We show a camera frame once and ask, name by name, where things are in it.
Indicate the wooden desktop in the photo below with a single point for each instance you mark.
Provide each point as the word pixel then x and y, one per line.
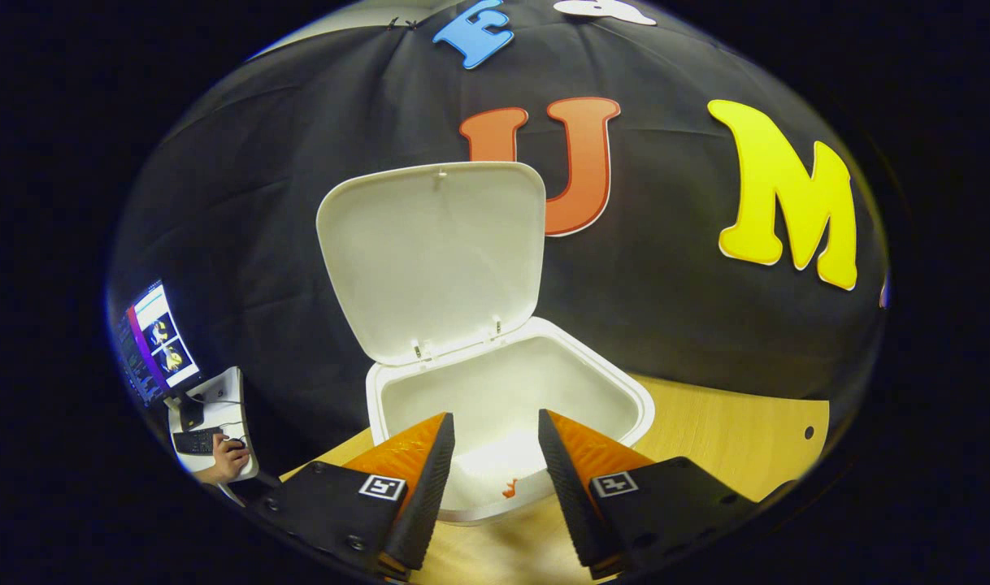
pixel 722 439

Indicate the computer monitor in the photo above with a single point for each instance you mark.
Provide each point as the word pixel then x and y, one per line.
pixel 158 341

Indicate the black keyboard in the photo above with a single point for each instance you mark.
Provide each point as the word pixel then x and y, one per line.
pixel 194 441

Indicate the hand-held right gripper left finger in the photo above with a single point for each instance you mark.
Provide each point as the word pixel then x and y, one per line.
pixel 426 496

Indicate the small white table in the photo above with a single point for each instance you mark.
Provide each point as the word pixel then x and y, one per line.
pixel 227 390

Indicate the black backdrop cloth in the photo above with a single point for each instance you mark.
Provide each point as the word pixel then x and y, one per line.
pixel 666 325

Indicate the orange paper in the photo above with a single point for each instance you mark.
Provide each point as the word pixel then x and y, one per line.
pixel 510 489

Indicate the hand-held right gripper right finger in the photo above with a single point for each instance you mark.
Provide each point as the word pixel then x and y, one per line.
pixel 568 496

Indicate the white desktop garbage bin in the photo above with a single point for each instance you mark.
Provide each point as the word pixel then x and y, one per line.
pixel 430 260

